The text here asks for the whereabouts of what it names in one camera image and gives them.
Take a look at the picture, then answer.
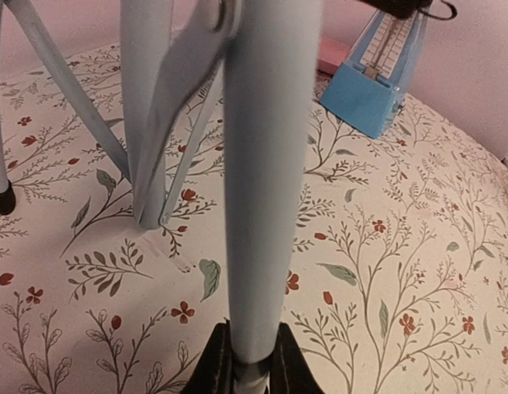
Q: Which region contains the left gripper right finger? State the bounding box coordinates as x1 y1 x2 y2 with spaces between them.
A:
269 323 323 394

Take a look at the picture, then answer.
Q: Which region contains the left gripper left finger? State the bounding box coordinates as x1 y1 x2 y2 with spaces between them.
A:
183 322 233 394

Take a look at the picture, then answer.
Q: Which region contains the blue metronome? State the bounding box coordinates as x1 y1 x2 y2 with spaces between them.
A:
320 11 428 139

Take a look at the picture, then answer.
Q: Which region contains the pink plate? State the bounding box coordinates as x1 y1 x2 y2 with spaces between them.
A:
317 37 351 76

